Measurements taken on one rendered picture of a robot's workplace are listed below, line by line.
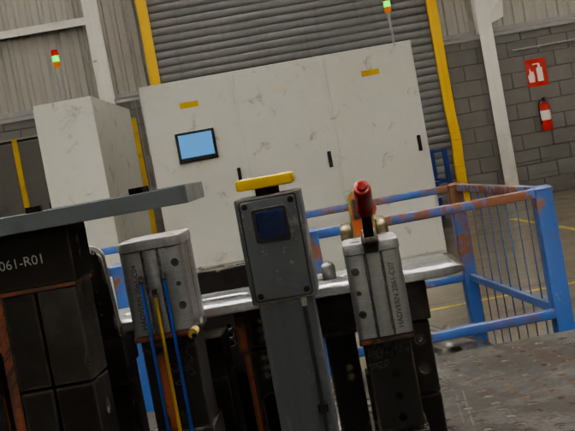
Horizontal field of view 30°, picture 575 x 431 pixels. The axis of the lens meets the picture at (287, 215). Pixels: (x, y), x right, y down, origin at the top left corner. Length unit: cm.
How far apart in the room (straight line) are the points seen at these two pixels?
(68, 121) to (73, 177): 48
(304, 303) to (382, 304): 18
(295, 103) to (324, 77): 34
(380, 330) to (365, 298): 4
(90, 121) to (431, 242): 315
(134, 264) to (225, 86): 808
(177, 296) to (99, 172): 805
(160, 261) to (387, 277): 27
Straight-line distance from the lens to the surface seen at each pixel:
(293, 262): 112
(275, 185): 114
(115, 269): 331
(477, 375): 211
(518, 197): 338
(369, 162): 942
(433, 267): 140
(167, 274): 129
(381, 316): 129
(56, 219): 111
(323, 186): 937
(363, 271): 128
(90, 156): 934
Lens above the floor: 117
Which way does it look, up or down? 3 degrees down
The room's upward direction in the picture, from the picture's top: 10 degrees counter-clockwise
